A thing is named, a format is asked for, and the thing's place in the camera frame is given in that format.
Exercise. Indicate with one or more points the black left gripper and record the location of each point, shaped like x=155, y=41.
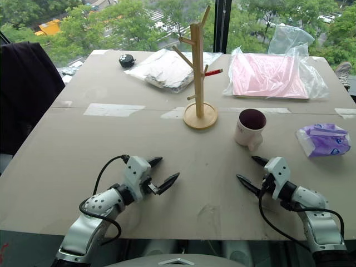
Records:
x=150, y=186

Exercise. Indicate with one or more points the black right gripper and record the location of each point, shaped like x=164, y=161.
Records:
x=267, y=185

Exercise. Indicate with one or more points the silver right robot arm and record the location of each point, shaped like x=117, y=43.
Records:
x=320, y=222

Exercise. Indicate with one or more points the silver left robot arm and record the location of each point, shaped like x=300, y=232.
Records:
x=83, y=233

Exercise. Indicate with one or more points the white mug dark interior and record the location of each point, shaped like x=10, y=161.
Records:
x=246, y=135

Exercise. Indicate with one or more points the wooden mug tree stand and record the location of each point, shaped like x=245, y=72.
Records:
x=198, y=83

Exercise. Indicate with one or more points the red marker pen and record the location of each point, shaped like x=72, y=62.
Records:
x=214, y=72

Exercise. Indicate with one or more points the clear tape strip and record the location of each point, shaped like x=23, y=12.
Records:
x=256, y=110
x=346, y=112

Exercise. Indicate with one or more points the purple tissue pack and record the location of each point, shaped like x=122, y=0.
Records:
x=325, y=140

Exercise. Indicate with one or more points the silver robot torso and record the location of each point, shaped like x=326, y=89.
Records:
x=175, y=261

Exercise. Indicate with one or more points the pink sheets in plastic bag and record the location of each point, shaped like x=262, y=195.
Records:
x=264, y=75

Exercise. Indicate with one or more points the grey cloth in plastic bag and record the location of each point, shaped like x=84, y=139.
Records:
x=167, y=71

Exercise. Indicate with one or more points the small black round object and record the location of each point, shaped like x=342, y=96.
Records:
x=126, y=61

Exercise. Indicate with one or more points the grey shoe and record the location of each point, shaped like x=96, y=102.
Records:
x=343, y=73

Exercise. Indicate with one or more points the empty clear plastic bag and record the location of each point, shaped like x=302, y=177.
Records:
x=289, y=37

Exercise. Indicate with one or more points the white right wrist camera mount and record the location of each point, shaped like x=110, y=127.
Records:
x=278, y=169

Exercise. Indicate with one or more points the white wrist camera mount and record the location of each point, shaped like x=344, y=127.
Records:
x=135, y=169
x=278, y=169

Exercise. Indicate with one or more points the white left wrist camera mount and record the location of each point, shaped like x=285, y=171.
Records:
x=135, y=169

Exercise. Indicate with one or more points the black window frame post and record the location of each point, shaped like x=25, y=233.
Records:
x=222, y=25

